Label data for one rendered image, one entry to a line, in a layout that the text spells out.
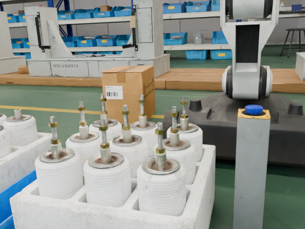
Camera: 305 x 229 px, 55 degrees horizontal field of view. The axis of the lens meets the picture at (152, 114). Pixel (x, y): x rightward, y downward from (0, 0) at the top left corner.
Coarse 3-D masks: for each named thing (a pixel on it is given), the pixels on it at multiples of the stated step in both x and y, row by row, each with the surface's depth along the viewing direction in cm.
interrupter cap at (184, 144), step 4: (164, 140) 71; (168, 140) 70; (180, 140) 70; (184, 140) 70; (188, 140) 70; (164, 144) 68; (168, 144) 69; (180, 144) 68; (184, 144) 68; (188, 144) 67; (168, 148) 65; (172, 148) 66; (176, 148) 66; (180, 148) 65; (184, 148) 65
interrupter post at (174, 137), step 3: (177, 132) 68; (171, 135) 67; (174, 135) 67; (177, 135) 67; (171, 138) 67; (174, 138) 67; (177, 138) 67; (171, 141) 68; (174, 141) 67; (177, 141) 67; (171, 144) 68; (174, 144) 67; (177, 144) 68
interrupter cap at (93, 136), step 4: (92, 132) 78; (96, 132) 78; (72, 136) 76; (76, 136) 76; (92, 136) 75; (96, 136) 75; (72, 140) 73; (76, 140) 73; (80, 140) 73; (84, 140) 73; (88, 140) 72; (92, 140) 73
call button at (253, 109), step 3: (246, 105) 69; (249, 105) 69; (252, 105) 69; (255, 105) 69; (258, 105) 69; (246, 108) 68; (249, 108) 67; (252, 108) 67; (255, 108) 67; (258, 108) 67; (261, 108) 67; (246, 111) 69; (249, 111) 67; (252, 111) 67; (255, 111) 67; (258, 111) 67
